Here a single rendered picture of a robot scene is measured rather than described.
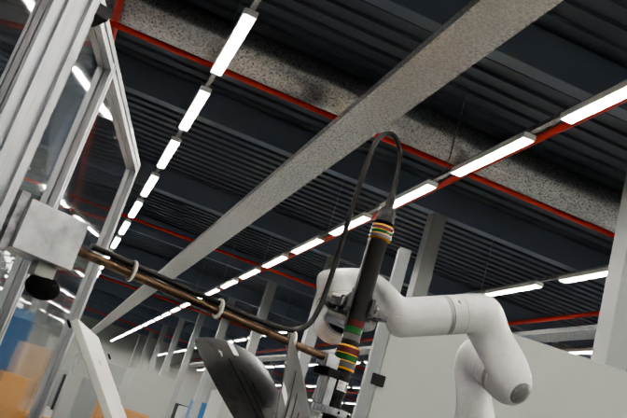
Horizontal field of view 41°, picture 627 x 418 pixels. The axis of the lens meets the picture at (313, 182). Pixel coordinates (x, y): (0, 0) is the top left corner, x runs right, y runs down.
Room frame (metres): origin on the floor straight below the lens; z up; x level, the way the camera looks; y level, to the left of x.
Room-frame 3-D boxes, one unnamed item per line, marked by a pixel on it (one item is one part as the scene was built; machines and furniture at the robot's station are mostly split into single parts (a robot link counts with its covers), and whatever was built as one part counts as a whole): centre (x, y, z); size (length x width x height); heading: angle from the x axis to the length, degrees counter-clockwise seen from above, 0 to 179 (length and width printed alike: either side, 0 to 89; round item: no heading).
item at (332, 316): (1.65, -0.15, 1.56); 0.11 x 0.10 x 0.07; 3
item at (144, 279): (1.35, 0.09, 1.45); 0.54 x 0.01 x 0.01; 127
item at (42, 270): (1.18, 0.32, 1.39); 0.05 x 0.04 x 0.05; 127
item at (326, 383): (1.53, -0.15, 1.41); 0.09 x 0.07 x 0.10; 127
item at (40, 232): (1.16, 0.35, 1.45); 0.10 x 0.07 x 0.08; 127
